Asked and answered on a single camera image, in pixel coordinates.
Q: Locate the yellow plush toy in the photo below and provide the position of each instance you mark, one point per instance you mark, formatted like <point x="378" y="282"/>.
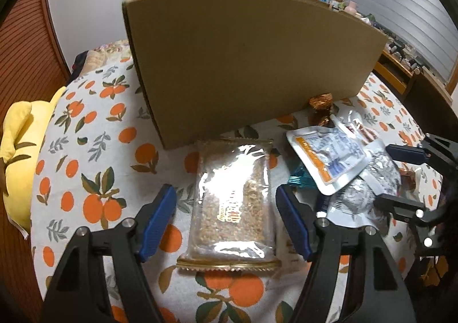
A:
<point x="25" y="151"/>

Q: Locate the clear cereal bar packet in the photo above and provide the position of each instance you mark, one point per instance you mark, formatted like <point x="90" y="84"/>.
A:
<point x="232" y="201"/>

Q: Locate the silver foil snack packet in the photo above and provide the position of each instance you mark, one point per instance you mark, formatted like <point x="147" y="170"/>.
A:
<point x="361" y="198"/>

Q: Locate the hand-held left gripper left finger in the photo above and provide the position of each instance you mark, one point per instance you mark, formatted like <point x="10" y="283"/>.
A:
<point x="157" y="223"/>

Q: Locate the patterned pillow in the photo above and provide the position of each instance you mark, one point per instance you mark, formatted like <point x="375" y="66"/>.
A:
<point x="96" y="56"/>

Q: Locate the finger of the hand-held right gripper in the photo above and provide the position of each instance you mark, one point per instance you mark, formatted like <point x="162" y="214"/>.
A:
<point x="404" y="154"/>
<point x="400" y="205"/>

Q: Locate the wooden desk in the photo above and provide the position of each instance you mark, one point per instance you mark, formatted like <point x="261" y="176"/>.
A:
<point x="400" y="76"/>

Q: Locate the small brown candy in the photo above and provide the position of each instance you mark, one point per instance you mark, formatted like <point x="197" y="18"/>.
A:
<point x="408" y="180"/>

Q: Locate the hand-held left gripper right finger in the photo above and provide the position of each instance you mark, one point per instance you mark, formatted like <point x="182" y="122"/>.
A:
<point x="291" y="223"/>

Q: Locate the white pouch with orange stripe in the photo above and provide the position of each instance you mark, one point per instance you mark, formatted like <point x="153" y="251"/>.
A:
<point x="325" y="155"/>

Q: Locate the blue foil candy wrapper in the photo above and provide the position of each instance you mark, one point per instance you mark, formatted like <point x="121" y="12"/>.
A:
<point x="300" y="178"/>

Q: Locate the brown slatted wardrobe door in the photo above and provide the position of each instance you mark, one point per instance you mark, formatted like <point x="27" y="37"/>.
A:
<point x="32" y="51"/>

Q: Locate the orange fruit printed blanket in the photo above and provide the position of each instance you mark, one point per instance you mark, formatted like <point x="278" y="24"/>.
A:
<point x="107" y="165"/>

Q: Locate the brown cardboard box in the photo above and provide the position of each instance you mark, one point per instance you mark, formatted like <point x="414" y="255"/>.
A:
<point x="250" y="65"/>

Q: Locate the clear packet with brown snack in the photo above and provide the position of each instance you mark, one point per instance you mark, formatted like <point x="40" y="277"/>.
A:
<point x="361" y="131"/>

